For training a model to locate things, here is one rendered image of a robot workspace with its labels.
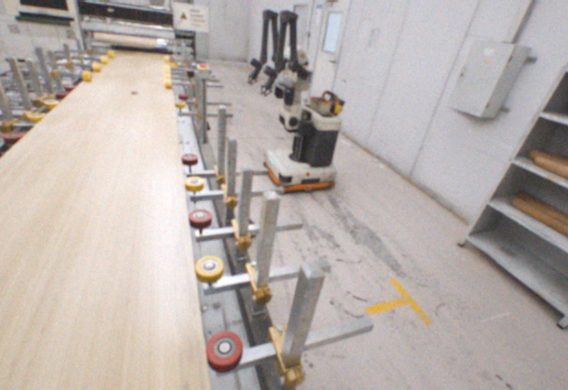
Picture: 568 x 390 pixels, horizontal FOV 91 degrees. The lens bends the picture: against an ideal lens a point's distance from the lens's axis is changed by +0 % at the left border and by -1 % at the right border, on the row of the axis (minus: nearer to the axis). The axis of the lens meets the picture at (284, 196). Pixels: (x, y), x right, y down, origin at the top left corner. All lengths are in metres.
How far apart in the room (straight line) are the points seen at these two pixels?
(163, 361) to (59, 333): 0.24
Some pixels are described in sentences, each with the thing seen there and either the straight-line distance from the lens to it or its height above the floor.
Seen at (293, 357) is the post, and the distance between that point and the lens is 0.73.
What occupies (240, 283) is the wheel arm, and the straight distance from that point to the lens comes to 0.93.
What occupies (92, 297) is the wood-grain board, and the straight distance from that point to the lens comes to 0.86.
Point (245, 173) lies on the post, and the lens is 0.92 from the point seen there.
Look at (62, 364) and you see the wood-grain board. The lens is 0.78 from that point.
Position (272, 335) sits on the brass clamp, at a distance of 0.79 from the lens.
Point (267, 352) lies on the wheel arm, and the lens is 0.78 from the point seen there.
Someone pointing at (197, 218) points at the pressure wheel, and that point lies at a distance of 1.04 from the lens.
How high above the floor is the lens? 1.52
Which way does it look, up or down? 31 degrees down
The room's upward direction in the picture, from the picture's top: 9 degrees clockwise
